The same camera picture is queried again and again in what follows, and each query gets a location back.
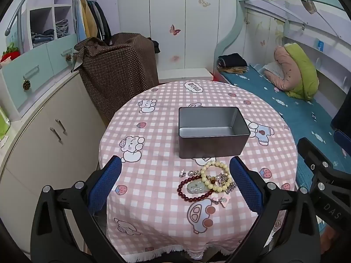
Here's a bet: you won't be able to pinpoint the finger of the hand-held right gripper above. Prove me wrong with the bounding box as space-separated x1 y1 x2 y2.
333 130 351 156
297 137 342 180

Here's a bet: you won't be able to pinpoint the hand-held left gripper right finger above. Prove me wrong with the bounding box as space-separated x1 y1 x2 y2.
225 156 321 263

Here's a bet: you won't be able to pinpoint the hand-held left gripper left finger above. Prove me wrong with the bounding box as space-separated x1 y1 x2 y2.
31 155 129 263

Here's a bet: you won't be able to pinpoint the silver pearl bead bracelet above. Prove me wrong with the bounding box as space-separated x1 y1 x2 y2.
206 173 231 188

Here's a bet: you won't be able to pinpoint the yellow bead bracelet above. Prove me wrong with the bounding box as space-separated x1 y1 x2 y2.
201 161 233 191

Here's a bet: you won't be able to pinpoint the pale green jade pendant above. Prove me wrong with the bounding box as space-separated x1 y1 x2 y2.
187 180 205 194

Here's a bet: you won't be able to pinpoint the grey metal tin box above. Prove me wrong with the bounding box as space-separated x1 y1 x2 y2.
178 106 251 159

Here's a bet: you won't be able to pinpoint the dark red bead bracelet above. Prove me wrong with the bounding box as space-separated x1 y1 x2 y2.
178 178 214 200

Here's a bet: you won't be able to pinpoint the pink checkered cartoon tablecloth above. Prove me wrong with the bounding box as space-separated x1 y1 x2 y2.
98 81 299 262

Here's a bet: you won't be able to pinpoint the blue candy print bedsheet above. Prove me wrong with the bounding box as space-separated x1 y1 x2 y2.
219 63 351 252

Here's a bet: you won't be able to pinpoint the beige cabinet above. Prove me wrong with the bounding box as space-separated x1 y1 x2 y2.
0 71 110 252

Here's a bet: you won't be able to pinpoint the pink green plush pillow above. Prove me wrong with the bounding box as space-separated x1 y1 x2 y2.
263 43 320 100

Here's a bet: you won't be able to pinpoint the white cloth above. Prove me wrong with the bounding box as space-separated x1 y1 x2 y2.
263 62 286 77

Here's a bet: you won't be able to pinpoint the yellow folded garment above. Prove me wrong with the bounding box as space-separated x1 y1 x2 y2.
217 65 249 75

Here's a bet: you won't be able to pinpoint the brown polka-dot cloth cover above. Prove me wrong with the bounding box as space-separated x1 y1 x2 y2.
75 33 159 118

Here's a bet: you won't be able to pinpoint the green paper bag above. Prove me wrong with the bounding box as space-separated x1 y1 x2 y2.
0 107 11 140

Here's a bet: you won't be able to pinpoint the dark folded garment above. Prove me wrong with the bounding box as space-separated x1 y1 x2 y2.
218 53 247 67

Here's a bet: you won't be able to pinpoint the white low table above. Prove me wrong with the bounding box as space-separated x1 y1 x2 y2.
158 68 214 84

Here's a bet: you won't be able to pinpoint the mint green drawer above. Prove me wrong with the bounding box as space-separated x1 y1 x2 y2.
1 51 55 119
45 34 79 76

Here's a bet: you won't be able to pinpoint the brown hanging pouch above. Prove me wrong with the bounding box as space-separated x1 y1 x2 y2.
300 0 319 14

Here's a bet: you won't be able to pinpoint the folded blue jeans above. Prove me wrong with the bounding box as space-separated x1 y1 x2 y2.
31 29 55 47

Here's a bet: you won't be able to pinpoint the red green decoration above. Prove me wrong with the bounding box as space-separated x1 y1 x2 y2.
0 42 21 63

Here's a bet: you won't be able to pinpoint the dark hanging jacket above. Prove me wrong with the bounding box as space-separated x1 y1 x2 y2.
93 1 113 43

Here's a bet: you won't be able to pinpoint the folded grey clothes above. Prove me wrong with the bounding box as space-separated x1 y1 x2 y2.
56 19 69 37

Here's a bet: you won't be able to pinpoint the yellow hanging garment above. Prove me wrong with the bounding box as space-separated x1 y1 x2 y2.
82 0 98 39

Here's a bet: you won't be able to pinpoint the light blue hanging garment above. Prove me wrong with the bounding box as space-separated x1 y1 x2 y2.
73 0 87 44

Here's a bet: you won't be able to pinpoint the white wardrobe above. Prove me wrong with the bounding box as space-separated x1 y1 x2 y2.
116 0 239 72

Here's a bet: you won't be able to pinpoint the mint green bunk bed frame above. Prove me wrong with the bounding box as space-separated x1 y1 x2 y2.
213 0 351 132

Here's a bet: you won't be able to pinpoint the grey metal rail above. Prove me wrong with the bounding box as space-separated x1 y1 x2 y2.
5 0 30 36

